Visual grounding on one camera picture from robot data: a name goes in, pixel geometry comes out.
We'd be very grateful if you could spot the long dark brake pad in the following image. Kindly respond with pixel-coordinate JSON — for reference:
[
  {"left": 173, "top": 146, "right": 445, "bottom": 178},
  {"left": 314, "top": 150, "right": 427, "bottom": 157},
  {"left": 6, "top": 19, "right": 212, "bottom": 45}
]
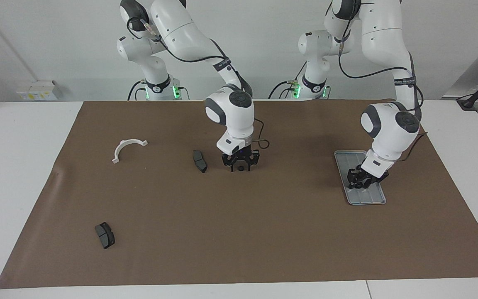
[{"left": 193, "top": 149, "right": 207, "bottom": 174}]

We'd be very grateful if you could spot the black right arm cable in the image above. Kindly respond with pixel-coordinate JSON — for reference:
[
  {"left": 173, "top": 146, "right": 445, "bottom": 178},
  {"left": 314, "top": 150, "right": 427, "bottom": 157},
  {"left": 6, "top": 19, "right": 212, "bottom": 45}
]
[{"left": 127, "top": 17, "right": 271, "bottom": 152}]

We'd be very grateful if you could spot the silver metal tray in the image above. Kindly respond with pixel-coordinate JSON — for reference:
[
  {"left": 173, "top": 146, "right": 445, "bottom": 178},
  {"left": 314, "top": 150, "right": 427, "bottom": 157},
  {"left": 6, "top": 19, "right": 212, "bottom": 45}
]
[{"left": 334, "top": 150, "right": 387, "bottom": 206}]

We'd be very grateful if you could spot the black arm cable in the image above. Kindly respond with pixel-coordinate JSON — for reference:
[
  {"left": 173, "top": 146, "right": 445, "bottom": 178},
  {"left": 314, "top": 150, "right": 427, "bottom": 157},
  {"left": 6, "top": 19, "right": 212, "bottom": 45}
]
[
  {"left": 127, "top": 17, "right": 271, "bottom": 152},
  {"left": 339, "top": 25, "right": 428, "bottom": 162}
]

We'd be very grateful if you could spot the white wall socket box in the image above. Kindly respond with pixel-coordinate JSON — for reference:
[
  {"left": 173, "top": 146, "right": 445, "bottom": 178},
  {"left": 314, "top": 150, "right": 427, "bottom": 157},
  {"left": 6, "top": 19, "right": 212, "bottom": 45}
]
[{"left": 16, "top": 80, "right": 62, "bottom": 101}]

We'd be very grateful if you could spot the white curved plastic bracket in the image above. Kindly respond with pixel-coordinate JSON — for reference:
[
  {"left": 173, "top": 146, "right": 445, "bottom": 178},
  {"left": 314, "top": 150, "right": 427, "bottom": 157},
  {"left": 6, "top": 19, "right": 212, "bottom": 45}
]
[{"left": 112, "top": 140, "right": 149, "bottom": 164}]

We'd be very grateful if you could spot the short dark brake pad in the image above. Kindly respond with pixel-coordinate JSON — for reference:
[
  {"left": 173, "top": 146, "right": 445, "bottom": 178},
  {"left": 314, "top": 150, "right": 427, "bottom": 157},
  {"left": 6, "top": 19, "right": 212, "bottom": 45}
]
[{"left": 95, "top": 222, "right": 116, "bottom": 250}]

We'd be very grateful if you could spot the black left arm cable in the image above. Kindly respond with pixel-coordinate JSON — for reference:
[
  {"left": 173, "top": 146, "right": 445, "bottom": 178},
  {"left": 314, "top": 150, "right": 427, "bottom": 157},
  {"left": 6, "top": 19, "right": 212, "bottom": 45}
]
[{"left": 339, "top": 25, "right": 428, "bottom": 162}]

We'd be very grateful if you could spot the brown table mat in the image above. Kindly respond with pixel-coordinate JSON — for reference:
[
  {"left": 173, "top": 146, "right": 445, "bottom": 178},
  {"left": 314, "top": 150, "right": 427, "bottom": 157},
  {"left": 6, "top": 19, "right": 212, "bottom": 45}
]
[{"left": 0, "top": 99, "right": 478, "bottom": 289}]

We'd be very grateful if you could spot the black base power cable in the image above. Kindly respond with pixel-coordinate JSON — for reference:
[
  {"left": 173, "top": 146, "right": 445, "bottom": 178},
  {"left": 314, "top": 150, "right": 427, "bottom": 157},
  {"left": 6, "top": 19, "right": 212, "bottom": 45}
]
[{"left": 269, "top": 80, "right": 302, "bottom": 99}]

